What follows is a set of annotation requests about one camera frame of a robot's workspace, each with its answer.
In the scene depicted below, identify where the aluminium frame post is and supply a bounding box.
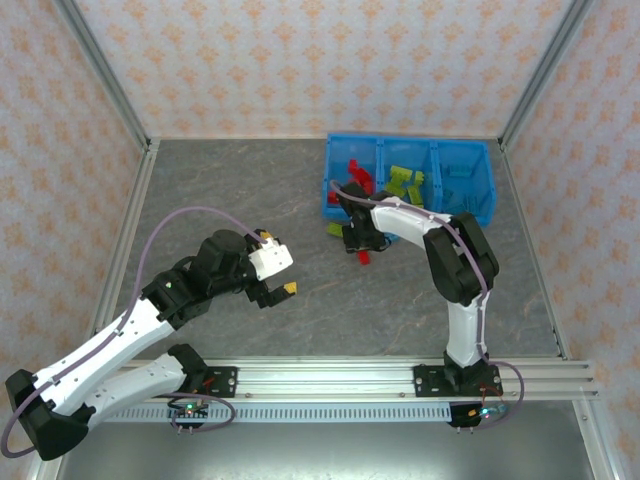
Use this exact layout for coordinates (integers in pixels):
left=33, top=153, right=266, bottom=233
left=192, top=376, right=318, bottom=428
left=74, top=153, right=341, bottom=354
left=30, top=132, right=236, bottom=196
left=51, top=0, right=154, bottom=154
left=498, top=0, right=600, bottom=151

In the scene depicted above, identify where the white slotted cable duct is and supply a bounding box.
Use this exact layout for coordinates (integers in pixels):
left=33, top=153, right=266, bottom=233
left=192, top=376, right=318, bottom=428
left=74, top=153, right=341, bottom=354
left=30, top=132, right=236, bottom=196
left=89, top=401, right=454, bottom=425

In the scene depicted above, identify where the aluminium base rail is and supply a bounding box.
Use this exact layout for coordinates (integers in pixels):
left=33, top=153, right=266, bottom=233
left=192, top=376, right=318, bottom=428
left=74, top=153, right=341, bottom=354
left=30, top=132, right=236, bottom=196
left=119, top=356, right=600, bottom=401

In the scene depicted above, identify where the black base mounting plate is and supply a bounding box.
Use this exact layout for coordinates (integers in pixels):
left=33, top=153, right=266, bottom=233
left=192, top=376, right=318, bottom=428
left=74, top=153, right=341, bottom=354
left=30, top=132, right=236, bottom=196
left=198, top=366, right=240, bottom=400
left=412, top=365, right=451, bottom=400

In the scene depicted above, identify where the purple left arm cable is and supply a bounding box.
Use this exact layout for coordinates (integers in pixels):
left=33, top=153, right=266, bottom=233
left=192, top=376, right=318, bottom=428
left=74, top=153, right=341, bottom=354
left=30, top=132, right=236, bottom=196
left=0, top=206, right=266, bottom=460

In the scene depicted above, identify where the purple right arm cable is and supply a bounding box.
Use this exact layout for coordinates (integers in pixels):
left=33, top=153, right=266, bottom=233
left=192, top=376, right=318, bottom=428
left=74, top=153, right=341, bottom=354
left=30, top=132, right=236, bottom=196
left=328, top=179, right=525, bottom=431

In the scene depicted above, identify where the purple board cable loop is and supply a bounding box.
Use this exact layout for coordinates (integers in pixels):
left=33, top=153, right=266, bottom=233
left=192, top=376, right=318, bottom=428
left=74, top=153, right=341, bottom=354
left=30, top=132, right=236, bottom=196
left=168, top=388, right=236, bottom=432

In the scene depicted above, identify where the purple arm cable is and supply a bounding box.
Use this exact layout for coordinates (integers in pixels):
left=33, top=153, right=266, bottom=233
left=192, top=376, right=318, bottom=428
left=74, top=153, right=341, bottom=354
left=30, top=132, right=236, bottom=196
left=328, top=179, right=525, bottom=431
left=0, top=206, right=266, bottom=460

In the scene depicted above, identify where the small electronics board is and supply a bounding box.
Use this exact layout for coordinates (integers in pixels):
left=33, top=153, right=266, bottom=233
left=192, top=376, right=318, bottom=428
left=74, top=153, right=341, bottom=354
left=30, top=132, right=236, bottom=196
left=167, top=398, right=210, bottom=432
left=448, top=399, right=507, bottom=430

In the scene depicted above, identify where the grey metal panel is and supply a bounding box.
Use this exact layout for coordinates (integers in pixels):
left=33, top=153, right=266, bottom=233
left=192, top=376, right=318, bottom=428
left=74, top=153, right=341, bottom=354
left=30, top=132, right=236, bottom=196
left=54, top=419, right=599, bottom=480

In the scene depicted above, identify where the aluminium side rail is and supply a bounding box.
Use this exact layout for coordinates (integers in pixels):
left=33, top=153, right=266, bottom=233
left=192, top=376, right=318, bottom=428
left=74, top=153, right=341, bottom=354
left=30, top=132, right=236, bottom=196
left=498, top=138, right=619, bottom=480
left=24, top=139, right=160, bottom=480

